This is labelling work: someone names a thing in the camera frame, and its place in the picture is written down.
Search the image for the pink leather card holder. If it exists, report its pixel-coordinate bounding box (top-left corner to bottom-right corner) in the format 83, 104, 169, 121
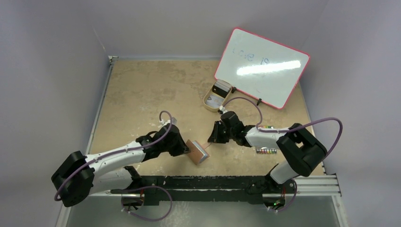
186, 140, 211, 165

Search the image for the stack of credit cards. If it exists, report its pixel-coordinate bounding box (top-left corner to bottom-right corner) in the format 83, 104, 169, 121
212, 79, 232, 98

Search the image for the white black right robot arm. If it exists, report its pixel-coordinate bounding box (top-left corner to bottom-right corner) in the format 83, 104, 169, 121
208, 111, 328, 192

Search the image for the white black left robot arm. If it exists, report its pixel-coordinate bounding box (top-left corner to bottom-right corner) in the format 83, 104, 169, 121
51, 123, 190, 207

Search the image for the VIP card lying in tray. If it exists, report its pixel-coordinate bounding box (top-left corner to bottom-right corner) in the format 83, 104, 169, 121
205, 95, 225, 108

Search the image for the marker pen pack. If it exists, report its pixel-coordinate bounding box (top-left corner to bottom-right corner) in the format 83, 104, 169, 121
252, 126, 279, 154

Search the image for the beige oval tray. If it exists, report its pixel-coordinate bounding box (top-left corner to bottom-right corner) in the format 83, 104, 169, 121
203, 84, 232, 112

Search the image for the pink framed whiteboard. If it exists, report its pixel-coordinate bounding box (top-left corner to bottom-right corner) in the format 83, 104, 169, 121
214, 28, 310, 109

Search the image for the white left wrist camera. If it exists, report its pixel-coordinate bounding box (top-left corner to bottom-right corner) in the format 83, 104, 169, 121
160, 117, 177, 126

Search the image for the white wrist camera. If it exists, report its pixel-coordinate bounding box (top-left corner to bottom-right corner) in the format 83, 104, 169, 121
160, 117, 177, 126
218, 105, 228, 114

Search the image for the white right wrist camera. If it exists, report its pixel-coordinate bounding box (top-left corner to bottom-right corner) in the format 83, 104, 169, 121
218, 105, 228, 114

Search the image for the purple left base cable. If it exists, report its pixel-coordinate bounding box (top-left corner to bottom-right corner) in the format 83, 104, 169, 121
121, 183, 175, 222

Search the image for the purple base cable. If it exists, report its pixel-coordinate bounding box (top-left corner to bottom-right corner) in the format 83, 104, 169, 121
121, 183, 175, 222
267, 178, 298, 214

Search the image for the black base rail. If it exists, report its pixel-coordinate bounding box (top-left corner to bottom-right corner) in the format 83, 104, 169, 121
111, 175, 295, 206

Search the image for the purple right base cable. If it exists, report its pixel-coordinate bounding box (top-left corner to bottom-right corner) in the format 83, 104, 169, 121
267, 178, 298, 214

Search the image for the aluminium table frame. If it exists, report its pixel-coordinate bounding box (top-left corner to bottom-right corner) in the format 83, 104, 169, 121
51, 58, 340, 217

